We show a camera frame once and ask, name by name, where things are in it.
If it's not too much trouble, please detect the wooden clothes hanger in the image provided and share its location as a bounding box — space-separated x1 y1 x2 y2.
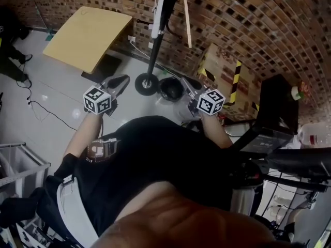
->
182 0 193 49

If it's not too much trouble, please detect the black coat rack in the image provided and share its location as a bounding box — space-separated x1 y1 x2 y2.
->
134 0 182 97

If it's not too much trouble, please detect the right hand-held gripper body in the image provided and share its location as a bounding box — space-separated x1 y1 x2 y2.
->
179 76 226 118

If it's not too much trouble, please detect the white wire shelf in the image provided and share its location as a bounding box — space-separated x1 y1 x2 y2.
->
0 142 52 199

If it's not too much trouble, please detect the white plastic tube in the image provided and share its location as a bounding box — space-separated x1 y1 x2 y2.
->
151 0 167 40

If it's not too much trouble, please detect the cardboard box with striped tape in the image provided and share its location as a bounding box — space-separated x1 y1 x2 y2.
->
193 42 262 121

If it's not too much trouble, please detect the green handled mop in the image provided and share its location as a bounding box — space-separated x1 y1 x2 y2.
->
29 0 54 41

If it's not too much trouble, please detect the clear bottle with red label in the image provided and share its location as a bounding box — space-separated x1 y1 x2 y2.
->
296 121 331 149

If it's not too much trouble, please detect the person's left forearm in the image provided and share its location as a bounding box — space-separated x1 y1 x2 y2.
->
64 112 104 160

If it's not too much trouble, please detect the person's chin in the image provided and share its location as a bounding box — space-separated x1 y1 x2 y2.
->
89 181 294 248

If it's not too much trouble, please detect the black round bucket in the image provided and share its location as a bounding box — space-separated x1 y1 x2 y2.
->
158 76 183 102

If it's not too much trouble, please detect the white cable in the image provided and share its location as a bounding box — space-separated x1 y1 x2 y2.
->
130 41 182 78

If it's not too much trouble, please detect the person's black shirt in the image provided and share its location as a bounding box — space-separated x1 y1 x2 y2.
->
46 115 261 238

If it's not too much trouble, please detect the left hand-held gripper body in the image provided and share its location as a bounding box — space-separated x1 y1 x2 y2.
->
82 74 131 117

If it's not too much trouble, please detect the black metal stand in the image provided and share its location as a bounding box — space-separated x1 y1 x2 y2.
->
232 127 331 194

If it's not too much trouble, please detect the person's right forearm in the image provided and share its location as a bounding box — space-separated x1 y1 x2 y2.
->
200 114 233 149

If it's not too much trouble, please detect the light wooden table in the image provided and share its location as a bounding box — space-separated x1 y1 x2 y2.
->
42 6 133 75

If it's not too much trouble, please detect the white and green tape roll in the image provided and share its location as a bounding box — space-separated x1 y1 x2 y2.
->
290 85 306 101

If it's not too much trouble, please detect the white shoulder strap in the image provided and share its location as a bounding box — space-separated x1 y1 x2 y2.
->
56 175 99 239

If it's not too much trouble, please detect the black cabinet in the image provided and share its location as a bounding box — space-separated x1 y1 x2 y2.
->
254 73 300 137

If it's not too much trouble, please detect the black floor cable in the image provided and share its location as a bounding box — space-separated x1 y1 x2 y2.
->
15 78 78 132

